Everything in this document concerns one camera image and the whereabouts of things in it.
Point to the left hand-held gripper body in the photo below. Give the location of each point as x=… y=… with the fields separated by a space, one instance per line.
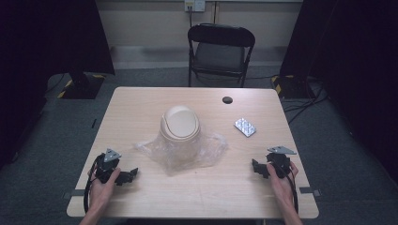
x=106 y=167

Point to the person's right hand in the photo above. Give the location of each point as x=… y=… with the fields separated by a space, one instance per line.
x=284 y=190

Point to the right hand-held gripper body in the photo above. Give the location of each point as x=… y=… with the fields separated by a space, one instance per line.
x=279 y=162

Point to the white wall outlet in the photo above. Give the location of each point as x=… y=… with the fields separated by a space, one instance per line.
x=194 y=4

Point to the black folding chair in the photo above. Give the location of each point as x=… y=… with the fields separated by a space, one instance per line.
x=220 y=56

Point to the black curtain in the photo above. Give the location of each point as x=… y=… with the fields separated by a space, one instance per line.
x=47 y=37
x=350 y=62

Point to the clear plastic bag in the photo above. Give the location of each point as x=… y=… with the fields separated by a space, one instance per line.
x=209 y=150

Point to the silver blister pack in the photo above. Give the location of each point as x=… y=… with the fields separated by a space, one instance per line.
x=244 y=127

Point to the grey table edge bracket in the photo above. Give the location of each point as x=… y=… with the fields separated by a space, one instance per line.
x=73 y=193
x=309 y=191

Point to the small black floor object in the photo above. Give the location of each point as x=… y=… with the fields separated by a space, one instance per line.
x=94 y=123

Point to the person's left hand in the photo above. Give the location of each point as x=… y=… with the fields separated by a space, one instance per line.
x=101 y=193

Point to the stand base with striped tape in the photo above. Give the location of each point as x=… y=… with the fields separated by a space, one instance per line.
x=289 y=87
x=82 y=86

